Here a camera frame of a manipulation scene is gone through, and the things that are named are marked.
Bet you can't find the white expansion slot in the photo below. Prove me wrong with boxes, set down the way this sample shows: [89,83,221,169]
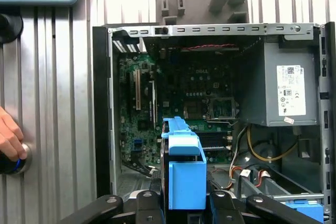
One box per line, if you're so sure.
[134,69,141,111]

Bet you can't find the person's hand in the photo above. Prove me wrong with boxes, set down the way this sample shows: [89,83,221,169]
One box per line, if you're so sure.
[0,105,29,162]

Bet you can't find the hard disk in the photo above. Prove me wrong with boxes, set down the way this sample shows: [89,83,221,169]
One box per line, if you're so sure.
[160,115,208,224]

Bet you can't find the metal socket cover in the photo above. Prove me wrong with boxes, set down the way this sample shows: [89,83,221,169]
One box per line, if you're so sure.
[206,96,237,120]

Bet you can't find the grey drive cage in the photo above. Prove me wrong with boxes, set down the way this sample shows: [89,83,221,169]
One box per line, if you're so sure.
[232,165,326,224]

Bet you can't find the black PC case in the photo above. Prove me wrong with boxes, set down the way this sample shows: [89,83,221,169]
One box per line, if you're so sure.
[91,21,336,224]

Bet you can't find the blue drive carrier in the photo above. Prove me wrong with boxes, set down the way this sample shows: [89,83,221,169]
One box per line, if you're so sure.
[282,199,326,224]

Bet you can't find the grey wire bundle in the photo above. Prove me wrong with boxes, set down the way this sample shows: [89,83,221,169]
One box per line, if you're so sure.
[229,125,249,168]

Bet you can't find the thin black wires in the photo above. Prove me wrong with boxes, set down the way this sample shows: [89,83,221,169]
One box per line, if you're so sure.
[121,155,158,177]

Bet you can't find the yellow wire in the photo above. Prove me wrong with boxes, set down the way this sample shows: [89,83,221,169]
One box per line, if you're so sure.
[246,124,299,162]

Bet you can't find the black RAM slot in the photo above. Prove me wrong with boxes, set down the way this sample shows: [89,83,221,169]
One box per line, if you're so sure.
[201,131,233,143]

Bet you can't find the black round holder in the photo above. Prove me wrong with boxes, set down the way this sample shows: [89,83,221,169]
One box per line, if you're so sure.
[0,13,24,44]

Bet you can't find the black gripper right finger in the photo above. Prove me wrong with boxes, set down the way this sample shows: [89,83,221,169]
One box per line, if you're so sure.
[209,190,311,224]

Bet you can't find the green motherboard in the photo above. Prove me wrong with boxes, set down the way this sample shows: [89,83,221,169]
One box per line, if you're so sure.
[117,48,238,175]

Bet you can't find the wires with white connectors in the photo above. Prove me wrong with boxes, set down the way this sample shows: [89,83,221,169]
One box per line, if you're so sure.
[228,165,272,190]

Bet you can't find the grey power supply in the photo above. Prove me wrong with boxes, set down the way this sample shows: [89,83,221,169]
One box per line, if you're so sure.
[237,36,320,127]

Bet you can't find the red twisted wire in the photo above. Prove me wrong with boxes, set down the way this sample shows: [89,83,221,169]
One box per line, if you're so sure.
[181,43,239,51]

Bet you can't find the round black tool blue ring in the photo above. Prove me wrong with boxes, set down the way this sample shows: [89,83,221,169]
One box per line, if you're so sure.
[0,142,34,175]

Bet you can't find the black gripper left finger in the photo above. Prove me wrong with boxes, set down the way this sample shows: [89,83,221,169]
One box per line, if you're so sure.
[56,190,165,224]

